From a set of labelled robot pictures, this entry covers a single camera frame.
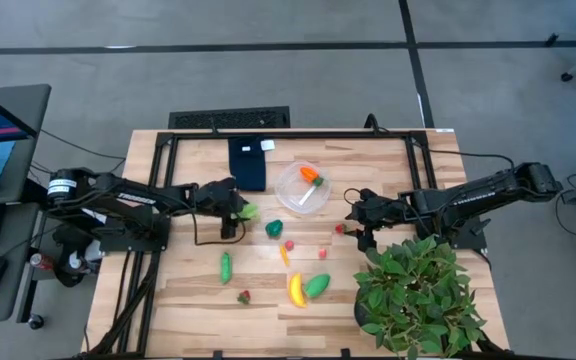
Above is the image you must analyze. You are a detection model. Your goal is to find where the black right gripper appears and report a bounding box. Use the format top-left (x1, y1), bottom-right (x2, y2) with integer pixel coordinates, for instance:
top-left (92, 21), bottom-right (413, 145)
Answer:
top-left (345, 188), bottom-right (412, 253)

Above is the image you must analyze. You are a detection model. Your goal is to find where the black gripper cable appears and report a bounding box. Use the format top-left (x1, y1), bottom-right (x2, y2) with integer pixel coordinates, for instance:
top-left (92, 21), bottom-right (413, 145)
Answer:
top-left (190, 199), bottom-right (247, 247)
top-left (342, 187), bottom-right (369, 206)

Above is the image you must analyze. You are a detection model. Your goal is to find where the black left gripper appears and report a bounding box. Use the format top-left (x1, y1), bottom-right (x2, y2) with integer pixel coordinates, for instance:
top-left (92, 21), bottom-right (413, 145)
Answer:
top-left (196, 177), bottom-right (251, 240)

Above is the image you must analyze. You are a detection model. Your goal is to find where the black round stand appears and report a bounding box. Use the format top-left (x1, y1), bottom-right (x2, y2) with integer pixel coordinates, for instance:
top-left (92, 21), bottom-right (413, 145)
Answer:
top-left (51, 223), bottom-right (100, 289)

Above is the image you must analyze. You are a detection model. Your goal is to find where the thin black floor cable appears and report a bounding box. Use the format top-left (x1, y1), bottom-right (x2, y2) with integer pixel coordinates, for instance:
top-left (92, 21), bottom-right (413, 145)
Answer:
top-left (39, 128), bottom-right (127, 162)

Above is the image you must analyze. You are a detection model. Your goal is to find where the grey desk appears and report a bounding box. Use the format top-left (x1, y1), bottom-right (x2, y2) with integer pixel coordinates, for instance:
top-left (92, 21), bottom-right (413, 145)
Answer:
top-left (0, 83), bottom-right (53, 325)

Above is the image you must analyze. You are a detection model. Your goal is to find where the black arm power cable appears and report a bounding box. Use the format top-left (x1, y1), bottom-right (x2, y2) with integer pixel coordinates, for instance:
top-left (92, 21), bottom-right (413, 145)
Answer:
top-left (411, 143), bottom-right (517, 171)

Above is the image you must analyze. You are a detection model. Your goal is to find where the yellow toy banana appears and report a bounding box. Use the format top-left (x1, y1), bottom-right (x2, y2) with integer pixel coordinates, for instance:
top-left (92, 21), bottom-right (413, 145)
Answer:
top-left (288, 273), bottom-right (309, 309)

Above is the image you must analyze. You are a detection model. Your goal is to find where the green toy pea pod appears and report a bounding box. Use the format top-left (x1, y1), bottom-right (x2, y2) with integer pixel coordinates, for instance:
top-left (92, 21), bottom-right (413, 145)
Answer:
top-left (220, 251), bottom-right (233, 286)

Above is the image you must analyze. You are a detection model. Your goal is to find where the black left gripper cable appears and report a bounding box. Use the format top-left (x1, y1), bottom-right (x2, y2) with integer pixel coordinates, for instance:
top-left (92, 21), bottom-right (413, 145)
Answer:
top-left (190, 199), bottom-right (247, 247)

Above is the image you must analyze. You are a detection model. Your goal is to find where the green potted plant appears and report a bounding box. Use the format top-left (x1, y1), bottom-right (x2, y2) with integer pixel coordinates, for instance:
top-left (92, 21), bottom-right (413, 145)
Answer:
top-left (352, 234), bottom-right (488, 360)

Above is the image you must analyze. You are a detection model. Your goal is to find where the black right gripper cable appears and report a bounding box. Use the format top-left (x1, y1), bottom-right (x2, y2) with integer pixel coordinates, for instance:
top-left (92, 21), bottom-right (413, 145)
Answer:
top-left (342, 187), bottom-right (369, 206)

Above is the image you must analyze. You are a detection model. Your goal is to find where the dark navy folded cloth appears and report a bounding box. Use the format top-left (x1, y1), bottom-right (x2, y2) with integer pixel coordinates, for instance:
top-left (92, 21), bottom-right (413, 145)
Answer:
top-left (227, 135), bottom-right (269, 192)

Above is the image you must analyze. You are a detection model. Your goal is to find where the black floor vent grille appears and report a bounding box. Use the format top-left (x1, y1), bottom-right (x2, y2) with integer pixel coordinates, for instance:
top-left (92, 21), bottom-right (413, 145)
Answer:
top-left (168, 106), bottom-right (292, 130)

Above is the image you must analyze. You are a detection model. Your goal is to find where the black metal table frame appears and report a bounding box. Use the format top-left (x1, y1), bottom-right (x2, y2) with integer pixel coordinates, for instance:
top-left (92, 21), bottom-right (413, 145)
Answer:
top-left (87, 127), bottom-right (514, 360)

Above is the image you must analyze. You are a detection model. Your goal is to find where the clear plastic tupperware container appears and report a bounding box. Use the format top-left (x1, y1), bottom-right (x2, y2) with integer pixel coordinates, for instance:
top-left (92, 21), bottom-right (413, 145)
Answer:
top-left (274, 159), bottom-right (333, 215)

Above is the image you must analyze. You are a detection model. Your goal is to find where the black support bar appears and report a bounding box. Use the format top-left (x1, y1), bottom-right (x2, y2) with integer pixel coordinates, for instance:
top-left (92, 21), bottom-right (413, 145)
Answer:
top-left (20, 178), bottom-right (52, 206)

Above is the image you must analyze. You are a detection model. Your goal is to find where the red soda can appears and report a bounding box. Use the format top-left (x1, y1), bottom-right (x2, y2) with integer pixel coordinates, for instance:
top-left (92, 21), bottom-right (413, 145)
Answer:
top-left (29, 252), bottom-right (55, 272)

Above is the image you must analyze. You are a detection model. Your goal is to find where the orange toy carrot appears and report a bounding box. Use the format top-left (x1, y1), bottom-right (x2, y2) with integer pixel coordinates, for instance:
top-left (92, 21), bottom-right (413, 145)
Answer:
top-left (299, 166), bottom-right (325, 188)

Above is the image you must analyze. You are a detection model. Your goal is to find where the dark green toy pepper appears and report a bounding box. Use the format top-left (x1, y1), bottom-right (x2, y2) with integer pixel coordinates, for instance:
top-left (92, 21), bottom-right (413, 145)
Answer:
top-left (264, 218), bottom-right (285, 239)

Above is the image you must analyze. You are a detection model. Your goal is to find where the light green toy lettuce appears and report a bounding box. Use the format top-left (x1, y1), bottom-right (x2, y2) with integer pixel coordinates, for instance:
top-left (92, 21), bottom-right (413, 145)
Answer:
top-left (236, 202), bottom-right (261, 222)

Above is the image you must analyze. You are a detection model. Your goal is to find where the green toy avocado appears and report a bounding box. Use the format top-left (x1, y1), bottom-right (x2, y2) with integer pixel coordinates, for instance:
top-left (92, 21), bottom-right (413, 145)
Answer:
top-left (303, 272), bottom-right (332, 300)

